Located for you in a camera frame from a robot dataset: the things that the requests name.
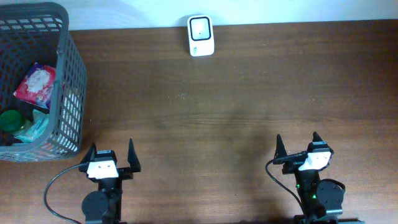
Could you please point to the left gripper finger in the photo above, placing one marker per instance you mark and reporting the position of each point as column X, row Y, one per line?
column 132, row 158
column 90, row 155

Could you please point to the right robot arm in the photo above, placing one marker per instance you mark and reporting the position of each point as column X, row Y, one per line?
column 319, row 199

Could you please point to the purple pink tissue pack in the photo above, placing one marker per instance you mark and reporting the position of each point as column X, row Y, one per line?
column 37, row 86

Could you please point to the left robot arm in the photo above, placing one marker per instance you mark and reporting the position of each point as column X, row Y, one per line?
column 104, row 205

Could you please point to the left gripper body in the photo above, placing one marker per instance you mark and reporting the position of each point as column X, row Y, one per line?
column 117, row 182

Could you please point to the teal wet wipes pack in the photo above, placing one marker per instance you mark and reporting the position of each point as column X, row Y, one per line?
column 39, row 125

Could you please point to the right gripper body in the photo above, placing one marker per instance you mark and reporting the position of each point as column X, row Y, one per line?
column 288, row 168

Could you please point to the dark grey plastic basket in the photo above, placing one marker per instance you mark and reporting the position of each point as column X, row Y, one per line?
column 38, row 33

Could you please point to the green lid glass jar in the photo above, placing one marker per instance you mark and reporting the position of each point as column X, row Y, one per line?
column 12, row 121

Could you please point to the white barcode scanner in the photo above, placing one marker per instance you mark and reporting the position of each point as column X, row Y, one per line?
column 200, row 36

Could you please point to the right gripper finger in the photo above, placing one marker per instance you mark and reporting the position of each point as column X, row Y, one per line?
column 316, row 137
column 280, row 151

